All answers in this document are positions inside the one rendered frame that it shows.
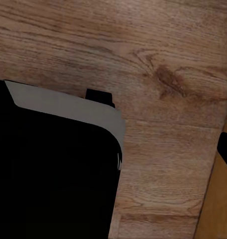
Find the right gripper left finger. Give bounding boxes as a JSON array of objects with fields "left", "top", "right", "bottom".
[{"left": 0, "top": 132, "right": 20, "bottom": 183}]

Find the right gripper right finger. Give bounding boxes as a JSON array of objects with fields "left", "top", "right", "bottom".
[{"left": 217, "top": 132, "right": 227, "bottom": 164}]

